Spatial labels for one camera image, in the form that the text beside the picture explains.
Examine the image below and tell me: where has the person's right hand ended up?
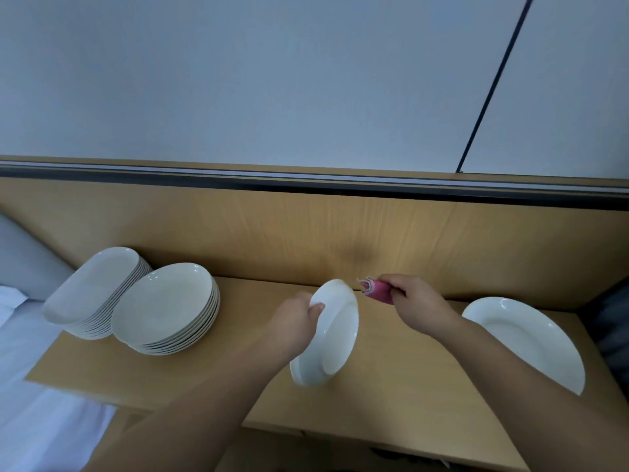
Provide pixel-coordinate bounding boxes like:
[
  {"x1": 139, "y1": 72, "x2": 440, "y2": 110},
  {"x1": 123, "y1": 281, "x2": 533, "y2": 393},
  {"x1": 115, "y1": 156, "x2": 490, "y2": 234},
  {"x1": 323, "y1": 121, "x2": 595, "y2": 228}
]
[{"x1": 376, "y1": 273, "x2": 463, "y2": 338}]

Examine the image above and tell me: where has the person's left hand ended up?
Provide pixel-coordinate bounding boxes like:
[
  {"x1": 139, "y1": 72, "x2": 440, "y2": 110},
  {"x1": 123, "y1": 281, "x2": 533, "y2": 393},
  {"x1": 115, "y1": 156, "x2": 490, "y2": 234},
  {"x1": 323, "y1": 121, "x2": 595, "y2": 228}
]
[{"x1": 260, "y1": 292, "x2": 326, "y2": 368}]

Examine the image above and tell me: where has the white glossy round plate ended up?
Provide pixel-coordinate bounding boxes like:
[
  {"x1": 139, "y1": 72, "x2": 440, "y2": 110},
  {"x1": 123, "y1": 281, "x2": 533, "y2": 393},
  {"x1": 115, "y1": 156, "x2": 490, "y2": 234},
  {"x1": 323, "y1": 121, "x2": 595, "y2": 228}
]
[{"x1": 289, "y1": 279, "x2": 360, "y2": 387}]

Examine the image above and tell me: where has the pink cleaning cloth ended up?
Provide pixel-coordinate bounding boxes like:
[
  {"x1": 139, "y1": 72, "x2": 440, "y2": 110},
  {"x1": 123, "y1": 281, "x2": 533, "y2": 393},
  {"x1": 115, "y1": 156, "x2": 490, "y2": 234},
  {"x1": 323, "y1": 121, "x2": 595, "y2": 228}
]
[{"x1": 358, "y1": 278, "x2": 396, "y2": 305}]

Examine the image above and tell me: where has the stack of white round plates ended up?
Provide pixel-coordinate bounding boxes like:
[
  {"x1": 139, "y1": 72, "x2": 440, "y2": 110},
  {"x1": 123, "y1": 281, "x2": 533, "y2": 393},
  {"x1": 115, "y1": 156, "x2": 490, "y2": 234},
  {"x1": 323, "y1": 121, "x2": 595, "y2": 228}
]
[{"x1": 462, "y1": 296, "x2": 587, "y2": 396}]

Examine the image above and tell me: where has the pile of white round plates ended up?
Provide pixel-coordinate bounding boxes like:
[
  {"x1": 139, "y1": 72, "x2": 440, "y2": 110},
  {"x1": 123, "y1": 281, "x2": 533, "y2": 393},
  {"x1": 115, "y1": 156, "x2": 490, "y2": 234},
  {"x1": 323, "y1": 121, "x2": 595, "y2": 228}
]
[{"x1": 111, "y1": 262, "x2": 221, "y2": 356}]

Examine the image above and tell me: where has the pile of white oblong plates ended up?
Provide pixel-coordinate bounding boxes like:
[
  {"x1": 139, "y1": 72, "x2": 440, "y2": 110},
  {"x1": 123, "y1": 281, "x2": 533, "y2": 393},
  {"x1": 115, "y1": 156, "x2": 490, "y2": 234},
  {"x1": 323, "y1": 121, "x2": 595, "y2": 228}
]
[{"x1": 42, "y1": 246, "x2": 153, "y2": 341}]

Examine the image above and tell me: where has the person's left forearm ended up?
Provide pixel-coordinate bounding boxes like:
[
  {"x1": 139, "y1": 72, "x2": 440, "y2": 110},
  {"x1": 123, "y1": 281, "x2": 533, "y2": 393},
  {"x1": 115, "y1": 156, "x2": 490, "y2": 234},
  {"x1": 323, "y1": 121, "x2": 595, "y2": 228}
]
[{"x1": 83, "y1": 341, "x2": 296, "y2": 472}]

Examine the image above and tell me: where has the person's right forearm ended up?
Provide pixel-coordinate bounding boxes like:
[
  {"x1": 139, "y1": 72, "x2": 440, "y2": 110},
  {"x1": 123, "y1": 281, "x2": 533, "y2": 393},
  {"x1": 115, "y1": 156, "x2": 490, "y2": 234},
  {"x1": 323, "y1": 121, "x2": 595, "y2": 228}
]
[{"x1": 437, "y1": 314, "x2": 629, "y2": 472}]

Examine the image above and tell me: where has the grey curtain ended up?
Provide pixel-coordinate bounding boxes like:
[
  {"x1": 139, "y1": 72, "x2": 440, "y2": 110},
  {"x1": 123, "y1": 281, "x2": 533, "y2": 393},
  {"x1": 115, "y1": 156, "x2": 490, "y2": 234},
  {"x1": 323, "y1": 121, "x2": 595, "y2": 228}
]
[{"x1": 580, "y1": 280, "x2": 629, "y2": 399}]

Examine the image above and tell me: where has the white bed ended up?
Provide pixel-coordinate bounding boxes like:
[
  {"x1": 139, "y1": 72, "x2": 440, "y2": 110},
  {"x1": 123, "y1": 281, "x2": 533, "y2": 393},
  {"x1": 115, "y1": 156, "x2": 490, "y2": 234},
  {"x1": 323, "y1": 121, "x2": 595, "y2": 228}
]
[{"x1": 0, "y1": 300, "x2": 117, "y2": 472}]

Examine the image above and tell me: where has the grey upholstered headboard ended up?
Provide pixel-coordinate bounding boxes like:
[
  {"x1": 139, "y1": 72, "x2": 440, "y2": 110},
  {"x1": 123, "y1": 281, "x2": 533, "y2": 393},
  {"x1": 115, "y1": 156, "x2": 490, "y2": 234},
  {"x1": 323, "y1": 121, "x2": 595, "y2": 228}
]
[{"x1": 0, "y1": 213, "x2": 75, "y2": 301}]

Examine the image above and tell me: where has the white pillow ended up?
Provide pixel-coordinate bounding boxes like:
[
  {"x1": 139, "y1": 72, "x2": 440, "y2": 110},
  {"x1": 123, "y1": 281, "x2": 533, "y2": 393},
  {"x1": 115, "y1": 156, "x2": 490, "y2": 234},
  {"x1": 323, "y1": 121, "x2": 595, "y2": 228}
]
[{"x1": 0, "y1": 285, "x2": 29, "y2": 328}]

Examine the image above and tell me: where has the black wall rail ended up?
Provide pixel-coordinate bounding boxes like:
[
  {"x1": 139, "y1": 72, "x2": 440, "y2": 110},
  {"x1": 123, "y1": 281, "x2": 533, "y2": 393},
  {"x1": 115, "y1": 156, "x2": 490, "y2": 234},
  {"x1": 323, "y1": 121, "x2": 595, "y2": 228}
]
[{"x1": 0, "y1": 162, "x2": 629, "y2": 210}]

